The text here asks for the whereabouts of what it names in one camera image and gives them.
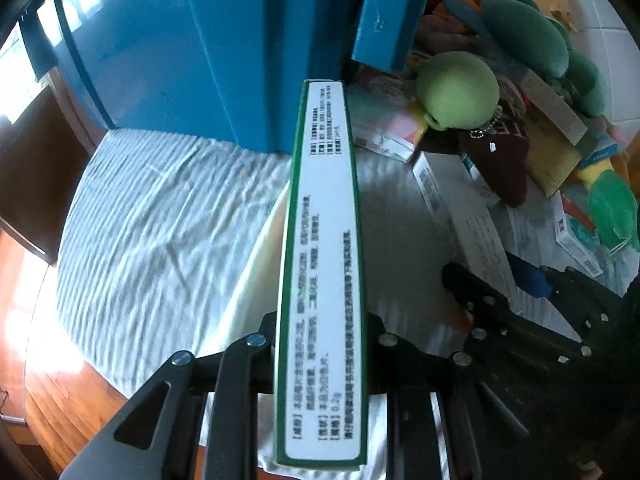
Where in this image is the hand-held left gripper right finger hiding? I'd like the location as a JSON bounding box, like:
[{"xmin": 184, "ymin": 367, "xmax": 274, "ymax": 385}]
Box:
[{"xmin": 366, "ymin": 312, "xmax": 532, "ymax": 480}]

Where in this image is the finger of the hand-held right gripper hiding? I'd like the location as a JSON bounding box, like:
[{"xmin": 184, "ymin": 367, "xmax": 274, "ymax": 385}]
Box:
[
  {"xmin": 442, "ymin": 261, "xmax": 512, "ymax": 335},
  {"xmin": 505, "ymin": 251, "xmax": 566, "ymax": 301}
]

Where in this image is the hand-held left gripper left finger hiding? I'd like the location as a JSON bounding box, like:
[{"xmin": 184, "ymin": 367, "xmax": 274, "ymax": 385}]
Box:
[{"xmin": 59, "ymin": 312, "xmax": 281, "ymax": 480}]

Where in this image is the green orange medicine box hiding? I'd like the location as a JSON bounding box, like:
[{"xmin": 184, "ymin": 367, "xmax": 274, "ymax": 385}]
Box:
[{"xmin": 274, "ymin": 79, "xmax": 370, "ymax": 471}]

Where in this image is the large teal turtle plush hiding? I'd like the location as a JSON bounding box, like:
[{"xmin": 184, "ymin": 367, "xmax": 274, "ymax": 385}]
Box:
[{"xmin": 480, "ymin": 0, "xmax": 608, "ymax": 117}]

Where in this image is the blue plastic crate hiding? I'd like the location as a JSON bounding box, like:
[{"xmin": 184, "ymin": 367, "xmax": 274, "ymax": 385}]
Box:
[{"xmin": 52, "ymin": 0, "xmax": 436, "ymax": 154}]

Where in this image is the long white box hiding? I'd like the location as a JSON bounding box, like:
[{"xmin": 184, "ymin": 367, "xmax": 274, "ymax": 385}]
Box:
[{"xmin": 412, "ymin": 152, "xmax": 576, "ymax": 341}]

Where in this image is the white teal box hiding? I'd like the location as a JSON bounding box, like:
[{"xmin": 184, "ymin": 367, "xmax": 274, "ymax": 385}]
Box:
[{"xmin": 552, "ymin": 194, "xmax": 607, "ymax": 277}]

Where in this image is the green frog plush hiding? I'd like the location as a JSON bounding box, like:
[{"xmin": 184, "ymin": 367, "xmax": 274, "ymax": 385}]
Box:
[{"xmin": 587, "ymin": 170, "xmax": 640, "ymax": 252}]

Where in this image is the pale yellow box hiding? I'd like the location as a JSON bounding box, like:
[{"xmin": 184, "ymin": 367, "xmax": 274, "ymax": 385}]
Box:
[{"xmin": 525, "ymin": 105, "xmax": 588, "ymax": 197}]

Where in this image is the dark brown lettered plush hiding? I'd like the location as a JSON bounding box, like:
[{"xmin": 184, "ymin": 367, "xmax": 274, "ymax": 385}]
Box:
[{"xmin": 415, "ymin": 80, "xmax": 531, "ymax": 208}]

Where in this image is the green white blue box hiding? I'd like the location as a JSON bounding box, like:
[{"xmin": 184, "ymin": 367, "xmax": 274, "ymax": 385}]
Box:
[{"xmin": 575, "ymin": 127, "xmax": 622, "ymax": 171}]

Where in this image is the white striped tablecloth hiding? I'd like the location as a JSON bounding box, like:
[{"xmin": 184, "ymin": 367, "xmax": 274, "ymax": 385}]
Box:
[{"xmin": 55, "ymin": 127, "xmax": 640, "ymax": 471}]

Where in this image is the white grey medicine box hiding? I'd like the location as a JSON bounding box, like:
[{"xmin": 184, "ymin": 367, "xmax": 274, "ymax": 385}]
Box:
[{"xmin": 495, "ymin": 62, "xmax": 589, "ymax": 146}]

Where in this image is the flat pink white box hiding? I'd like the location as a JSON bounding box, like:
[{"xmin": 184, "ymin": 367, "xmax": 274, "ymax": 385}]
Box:
[{"xmin": 349, "ymin": 72, "xmax": 429, "ymax": 162}]

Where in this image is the small round green plush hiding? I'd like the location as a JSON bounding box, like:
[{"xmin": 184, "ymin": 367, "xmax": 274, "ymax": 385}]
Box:
[{"xmin": 415, "ymin": 51, "xmax": 501, "ymax": 132}]

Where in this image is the orange plush toy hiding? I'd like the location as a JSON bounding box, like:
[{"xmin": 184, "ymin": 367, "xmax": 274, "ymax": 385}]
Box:
[{"xmin": 420, "ymin": 7, "xmax": 482, "ymax": 56}]

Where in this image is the dark brown cabinet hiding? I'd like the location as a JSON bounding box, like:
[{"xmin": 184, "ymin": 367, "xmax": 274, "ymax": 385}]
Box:
[{"xmin": 0, "ymin": 85, "xmax": 101, "ymax": 267}]

